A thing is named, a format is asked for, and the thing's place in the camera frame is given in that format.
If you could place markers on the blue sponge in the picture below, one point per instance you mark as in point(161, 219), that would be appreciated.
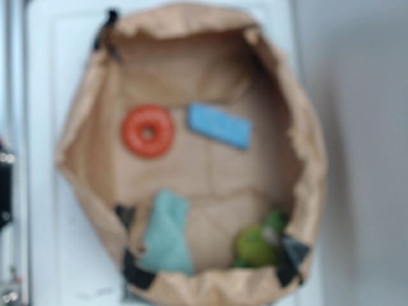
point(220, 125)

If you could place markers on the brown paper bag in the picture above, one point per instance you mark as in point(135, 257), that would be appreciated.
point(172, 57)

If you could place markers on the orange toy donut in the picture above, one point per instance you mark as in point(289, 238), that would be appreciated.
point(148, 131)

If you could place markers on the teal cloth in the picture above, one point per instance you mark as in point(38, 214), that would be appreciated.
point(165, 240)

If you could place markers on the green plush toy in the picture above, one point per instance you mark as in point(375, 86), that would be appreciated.
point(260, 244)

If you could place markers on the black mounting plate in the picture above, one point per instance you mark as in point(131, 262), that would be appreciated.
point(7, 185)

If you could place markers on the aluminium frame rail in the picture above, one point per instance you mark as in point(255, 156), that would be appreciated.
point(15, 269)

